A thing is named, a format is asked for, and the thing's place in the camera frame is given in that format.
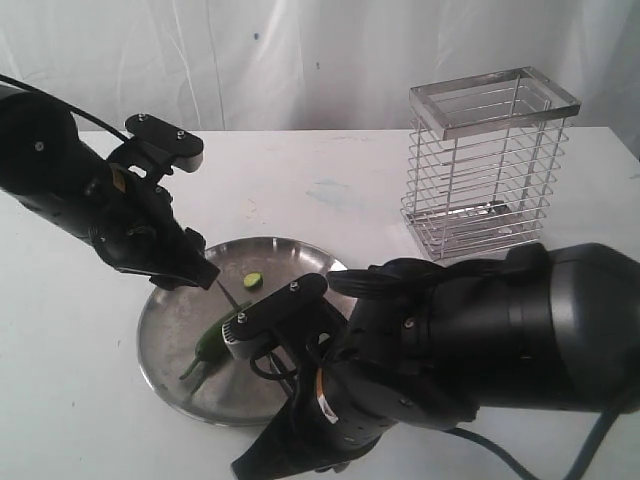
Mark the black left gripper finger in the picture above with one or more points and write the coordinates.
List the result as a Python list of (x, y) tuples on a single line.
[(185, 271)]

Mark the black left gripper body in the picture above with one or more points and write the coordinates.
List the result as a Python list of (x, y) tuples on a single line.
[(134, 228)]

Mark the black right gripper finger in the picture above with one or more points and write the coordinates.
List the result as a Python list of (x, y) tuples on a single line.
[(285, 447)]

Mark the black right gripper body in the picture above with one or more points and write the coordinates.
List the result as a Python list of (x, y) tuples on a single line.
[(334, 416)]

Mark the green cucumber with stem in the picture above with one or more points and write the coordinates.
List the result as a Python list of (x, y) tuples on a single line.
[(211, 348)]

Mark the black handled knife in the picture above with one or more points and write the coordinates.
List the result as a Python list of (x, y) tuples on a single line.
[(227, 295)]

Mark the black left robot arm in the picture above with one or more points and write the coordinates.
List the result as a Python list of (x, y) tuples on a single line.
[(44, 163)]

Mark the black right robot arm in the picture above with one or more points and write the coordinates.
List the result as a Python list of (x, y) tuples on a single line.
[(413, 342)]

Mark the round stainless steel plate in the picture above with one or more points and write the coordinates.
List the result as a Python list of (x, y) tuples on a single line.
[(173, 321)]

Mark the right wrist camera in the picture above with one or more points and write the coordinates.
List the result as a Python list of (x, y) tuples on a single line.
[(255, 326)]

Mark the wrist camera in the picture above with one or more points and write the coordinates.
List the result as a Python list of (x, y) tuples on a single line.
[(184, 148), (255, 326)]

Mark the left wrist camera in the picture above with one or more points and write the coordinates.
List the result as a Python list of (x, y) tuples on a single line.
[(184, 148)]

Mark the steel wire utensil rack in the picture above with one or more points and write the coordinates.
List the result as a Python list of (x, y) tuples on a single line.
[(483, 155)]

